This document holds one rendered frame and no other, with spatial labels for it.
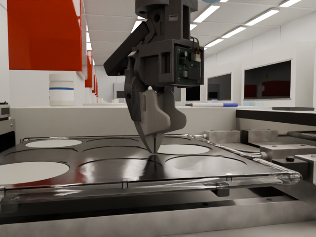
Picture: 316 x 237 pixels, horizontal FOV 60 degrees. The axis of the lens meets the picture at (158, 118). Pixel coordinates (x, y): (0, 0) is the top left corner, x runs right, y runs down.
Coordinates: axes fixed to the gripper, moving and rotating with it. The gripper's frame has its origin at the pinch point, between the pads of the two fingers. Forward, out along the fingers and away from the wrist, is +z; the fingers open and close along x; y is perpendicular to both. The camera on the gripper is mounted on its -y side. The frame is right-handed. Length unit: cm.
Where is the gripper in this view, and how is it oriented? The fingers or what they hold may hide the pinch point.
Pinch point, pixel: (149, 143)
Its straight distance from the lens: 41.1
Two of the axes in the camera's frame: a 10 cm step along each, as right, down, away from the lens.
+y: 7.4, 0.4, -6.7
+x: 6.7, -0.4, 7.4
